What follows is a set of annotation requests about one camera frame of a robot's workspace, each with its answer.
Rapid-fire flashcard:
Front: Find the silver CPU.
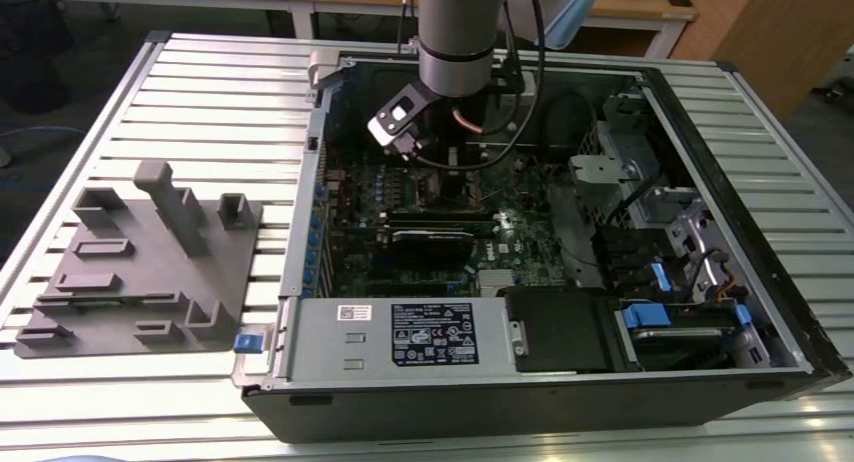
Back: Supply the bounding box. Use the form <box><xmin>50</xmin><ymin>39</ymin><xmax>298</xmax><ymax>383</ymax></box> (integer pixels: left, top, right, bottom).
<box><xmin>416</xmin><ymin>170</ymin><xmax>444</xmax><ymax>204</ymax></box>

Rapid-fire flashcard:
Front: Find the CPU socket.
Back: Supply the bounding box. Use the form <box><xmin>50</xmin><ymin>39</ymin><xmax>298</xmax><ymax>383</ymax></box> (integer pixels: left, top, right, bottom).
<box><xmin>412</xmin><ymin>169</ymin><xmax>492</xmax><ymax>213</ymax></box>

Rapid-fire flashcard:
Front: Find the metal drive cage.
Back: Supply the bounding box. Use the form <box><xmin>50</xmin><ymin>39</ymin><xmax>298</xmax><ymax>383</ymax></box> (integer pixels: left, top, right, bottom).
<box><xmin>571</xmin><ymin>92</ymin><xmax>676</xmax><ymax>229</ymax></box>

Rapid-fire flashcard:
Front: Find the black graphics card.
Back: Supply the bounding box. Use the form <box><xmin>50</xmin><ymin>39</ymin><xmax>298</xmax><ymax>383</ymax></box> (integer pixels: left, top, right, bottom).
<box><xmin>388</xmin><ymin>226</ymin><xmax>477</xmax><ymax>284</ymax></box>

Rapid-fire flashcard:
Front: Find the green motherboard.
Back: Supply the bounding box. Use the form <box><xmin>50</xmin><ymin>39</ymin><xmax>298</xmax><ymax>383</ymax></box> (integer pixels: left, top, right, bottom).
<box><xmin>318</xmin><ymin>141</ymin><xmax>583</xmax><ymax>299</ymax></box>

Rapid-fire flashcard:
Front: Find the grey power supply unit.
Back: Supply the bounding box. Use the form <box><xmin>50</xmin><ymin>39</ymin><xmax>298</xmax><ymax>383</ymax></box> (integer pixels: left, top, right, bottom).
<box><xmin>282</xmin><ymin>296</ymin><xmax>521</xmax><ymax>381</ymax></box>

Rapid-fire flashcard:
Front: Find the hard disk in blue carrier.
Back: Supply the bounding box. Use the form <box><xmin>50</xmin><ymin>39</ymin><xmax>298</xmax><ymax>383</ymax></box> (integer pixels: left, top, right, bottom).
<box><xmin>616</xmin><ymin>301</ymin><xmax>755</xmax><ymax>371</ymax></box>

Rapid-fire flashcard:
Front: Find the grey parts rack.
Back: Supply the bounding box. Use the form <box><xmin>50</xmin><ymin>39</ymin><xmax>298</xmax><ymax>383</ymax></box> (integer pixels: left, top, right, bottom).
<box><xmin>11</xmin><ymin>160</ymin><xmax>265</xmax><ymax>359</ymax></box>

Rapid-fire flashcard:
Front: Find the wooden cabinet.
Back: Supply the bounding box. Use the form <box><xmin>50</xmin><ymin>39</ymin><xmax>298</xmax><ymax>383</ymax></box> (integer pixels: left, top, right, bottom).
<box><xmin>672</xmin><ymin>0</ymin><xmax>854</xmax><ymax>118</ymax></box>

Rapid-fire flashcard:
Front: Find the black PC case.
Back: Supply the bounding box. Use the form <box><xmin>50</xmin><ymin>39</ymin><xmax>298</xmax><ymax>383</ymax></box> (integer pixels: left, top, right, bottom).
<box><xmin>229</xmin><ymin>49</ymin><xmax>854</xmax><ymax>446</ymax></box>

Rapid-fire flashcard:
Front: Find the office chair base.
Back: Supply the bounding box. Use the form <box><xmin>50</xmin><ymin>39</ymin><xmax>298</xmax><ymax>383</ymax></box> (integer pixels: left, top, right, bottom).
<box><xmin>809</xmin><ymin>51</ymin><xmax>854</xmax><ymax>106</ymax></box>

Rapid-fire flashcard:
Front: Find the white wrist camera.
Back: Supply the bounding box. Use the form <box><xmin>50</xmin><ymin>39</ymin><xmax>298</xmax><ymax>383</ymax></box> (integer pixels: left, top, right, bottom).
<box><xmin>365</xmin><ymin>80</ymin><xmax>434</xmax><ymax>148</ymax></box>

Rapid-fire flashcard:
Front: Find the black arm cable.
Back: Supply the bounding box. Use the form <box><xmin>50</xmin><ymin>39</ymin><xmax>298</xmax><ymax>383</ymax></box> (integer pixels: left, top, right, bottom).
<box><xmin>409</xmin><ymin>0</ymin><xmax>549</xmax><ymax>172</ymax></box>

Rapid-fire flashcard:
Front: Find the silver metal bracket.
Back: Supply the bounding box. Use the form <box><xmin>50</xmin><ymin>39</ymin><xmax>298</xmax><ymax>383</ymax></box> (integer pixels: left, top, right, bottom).
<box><xmin>569</xmin><ymin>154</ymin><xmax>645</xmax><ymax>186</ymax></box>

